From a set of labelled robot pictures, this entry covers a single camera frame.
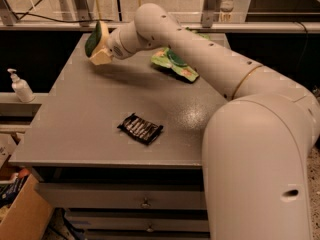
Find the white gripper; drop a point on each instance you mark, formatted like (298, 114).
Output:
(115, 46)

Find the yellow green sponge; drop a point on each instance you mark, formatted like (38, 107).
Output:
(97, 39)

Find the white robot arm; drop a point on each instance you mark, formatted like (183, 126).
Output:
(255, 147)

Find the grey metal railing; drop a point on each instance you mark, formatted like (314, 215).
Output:
(263, 16)

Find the green snack bag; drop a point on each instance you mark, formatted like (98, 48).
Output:
(165, 58)

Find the black snack wrapper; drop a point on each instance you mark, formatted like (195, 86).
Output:
(140, 130)

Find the white pump bottle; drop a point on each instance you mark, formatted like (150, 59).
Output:
(21, 87)

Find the grey drawer cabinet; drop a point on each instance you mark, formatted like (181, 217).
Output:
(100, 175)

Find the top drawer knob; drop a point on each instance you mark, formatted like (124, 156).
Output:
(145, 204)

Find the drawer knob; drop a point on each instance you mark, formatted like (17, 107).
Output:
(150, 228)
(145, 204)

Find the cardboard box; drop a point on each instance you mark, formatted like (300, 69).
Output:
(28, 216)

